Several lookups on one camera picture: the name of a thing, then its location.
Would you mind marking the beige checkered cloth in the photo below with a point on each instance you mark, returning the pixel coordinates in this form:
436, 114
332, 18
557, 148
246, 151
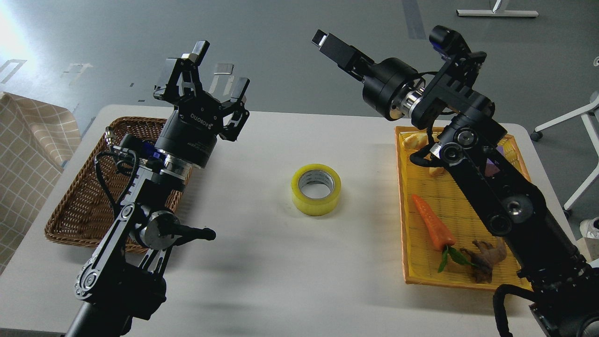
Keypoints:
36, 139

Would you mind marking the toy croissant bread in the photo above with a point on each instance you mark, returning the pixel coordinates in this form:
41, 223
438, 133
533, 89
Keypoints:
415, 142

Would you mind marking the orange toy carrot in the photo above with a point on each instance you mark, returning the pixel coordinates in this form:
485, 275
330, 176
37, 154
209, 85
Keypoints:
440, 235

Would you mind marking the brown wicker basket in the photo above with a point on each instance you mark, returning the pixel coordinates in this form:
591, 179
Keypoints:
83, 216

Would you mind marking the yellow tape roll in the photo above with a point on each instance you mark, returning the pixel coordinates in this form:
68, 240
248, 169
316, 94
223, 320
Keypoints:
316, 175

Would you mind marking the white desk leg base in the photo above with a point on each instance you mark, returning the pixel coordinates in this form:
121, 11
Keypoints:
499, 9

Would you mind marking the yellow plastic basket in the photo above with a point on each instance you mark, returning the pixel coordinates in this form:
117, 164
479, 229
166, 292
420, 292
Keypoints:
419, 259

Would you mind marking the brown toy animal figure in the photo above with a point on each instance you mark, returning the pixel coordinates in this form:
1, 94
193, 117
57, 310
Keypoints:
486, 258

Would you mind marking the white sneaker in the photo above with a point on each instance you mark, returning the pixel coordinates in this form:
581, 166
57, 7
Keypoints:
589, 228

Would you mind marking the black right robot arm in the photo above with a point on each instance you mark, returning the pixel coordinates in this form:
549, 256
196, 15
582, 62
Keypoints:
463, 138

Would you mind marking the white chair base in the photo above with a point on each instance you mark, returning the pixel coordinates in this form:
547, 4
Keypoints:
563, 121

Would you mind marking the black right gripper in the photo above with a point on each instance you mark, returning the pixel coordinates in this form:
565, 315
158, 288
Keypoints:
386, 84

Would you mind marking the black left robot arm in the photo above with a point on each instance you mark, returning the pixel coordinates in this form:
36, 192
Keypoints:
123, 279

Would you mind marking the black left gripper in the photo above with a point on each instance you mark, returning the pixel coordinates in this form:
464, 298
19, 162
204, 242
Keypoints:
189, 133

